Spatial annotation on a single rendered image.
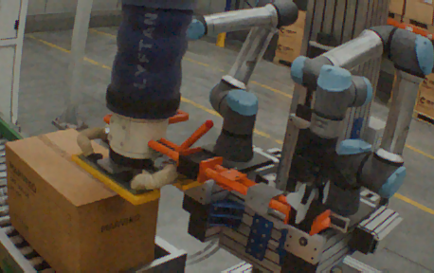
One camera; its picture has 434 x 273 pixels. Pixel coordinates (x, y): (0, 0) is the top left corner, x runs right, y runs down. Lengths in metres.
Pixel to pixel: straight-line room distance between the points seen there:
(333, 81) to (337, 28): 0.71
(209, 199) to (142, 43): 0.70
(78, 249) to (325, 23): 1.19
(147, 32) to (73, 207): 0.62
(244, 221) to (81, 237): 0.63
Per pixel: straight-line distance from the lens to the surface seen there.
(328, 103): 1.07
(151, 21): 1.33
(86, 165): 1.52
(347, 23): 1.74
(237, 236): 1.90
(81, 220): 1.62
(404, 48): 1.46
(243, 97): 1.83
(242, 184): 1.29
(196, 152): 1.38
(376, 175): 1.52
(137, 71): 1.36
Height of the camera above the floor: 1.73
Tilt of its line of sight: 19 degrees down
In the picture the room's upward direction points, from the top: 10 degrees clockwise
